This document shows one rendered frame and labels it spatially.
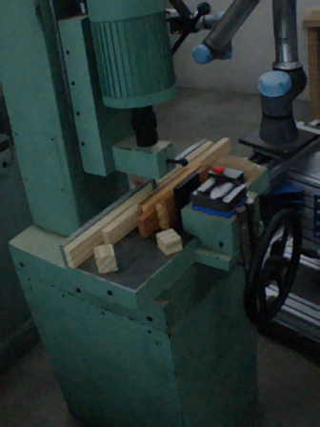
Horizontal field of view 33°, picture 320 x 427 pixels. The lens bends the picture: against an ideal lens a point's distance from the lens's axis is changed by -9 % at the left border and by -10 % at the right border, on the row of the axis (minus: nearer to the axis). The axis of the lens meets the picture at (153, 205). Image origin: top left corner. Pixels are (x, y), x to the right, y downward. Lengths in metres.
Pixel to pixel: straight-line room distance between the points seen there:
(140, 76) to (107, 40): 0.11
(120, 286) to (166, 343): 0.25
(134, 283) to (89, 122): 0.41
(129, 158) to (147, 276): 0.32
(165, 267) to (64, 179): 0.39
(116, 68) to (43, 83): 0.23
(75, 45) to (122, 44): 0.15
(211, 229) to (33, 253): 0.53
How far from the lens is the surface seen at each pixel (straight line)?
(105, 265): 1.24
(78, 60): 1.33
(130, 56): 1.22
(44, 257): 1.54
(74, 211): 1.50
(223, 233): 1.27
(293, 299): 2.17
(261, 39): 4.77
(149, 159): 1.35
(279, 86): 1.89
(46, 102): 1.40
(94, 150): 1.40
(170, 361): 1.43
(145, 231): 1.33
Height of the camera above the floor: 1.61
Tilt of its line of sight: 29 degrees down
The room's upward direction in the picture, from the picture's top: 9 degrees counter-clockwise
